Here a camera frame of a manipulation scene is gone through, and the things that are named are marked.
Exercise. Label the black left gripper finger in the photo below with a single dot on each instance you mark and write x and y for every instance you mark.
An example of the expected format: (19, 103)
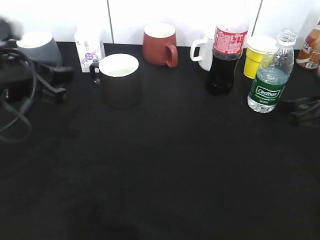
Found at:
(56, 74)
(49, 94)

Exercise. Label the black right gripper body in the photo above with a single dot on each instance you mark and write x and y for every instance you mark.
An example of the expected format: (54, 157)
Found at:
(302, 112)

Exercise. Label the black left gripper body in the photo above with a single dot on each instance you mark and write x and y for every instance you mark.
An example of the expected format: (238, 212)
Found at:
(16, 75)

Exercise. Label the clear water bottle green label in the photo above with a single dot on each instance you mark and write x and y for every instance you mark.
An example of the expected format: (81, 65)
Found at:
(273, 73)

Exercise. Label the black ceramic mug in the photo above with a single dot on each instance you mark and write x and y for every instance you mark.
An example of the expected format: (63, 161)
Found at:
(119, 78)

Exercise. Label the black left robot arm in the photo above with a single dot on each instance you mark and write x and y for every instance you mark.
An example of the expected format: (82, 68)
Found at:
(10, 32)

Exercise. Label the yellow paper cup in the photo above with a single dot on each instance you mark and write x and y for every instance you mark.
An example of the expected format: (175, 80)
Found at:
(257, 46)

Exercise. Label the grey ceramic mug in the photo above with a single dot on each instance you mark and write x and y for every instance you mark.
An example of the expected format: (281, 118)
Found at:
(41, 47)

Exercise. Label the white purple milk carton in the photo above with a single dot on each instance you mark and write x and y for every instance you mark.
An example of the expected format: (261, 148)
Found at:
(89, 45)

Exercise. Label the brown coffee drink bottle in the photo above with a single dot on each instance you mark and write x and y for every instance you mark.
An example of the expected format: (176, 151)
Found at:
(309, 55)

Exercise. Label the red ceramic mug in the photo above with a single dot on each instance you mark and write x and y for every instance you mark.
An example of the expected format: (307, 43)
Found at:
(159, 46)

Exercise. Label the cola bottle red label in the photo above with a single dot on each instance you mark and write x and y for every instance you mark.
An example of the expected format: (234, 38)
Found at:
(227, 48)

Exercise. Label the white ceramic mug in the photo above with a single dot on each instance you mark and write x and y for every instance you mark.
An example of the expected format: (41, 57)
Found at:
(205, 55)

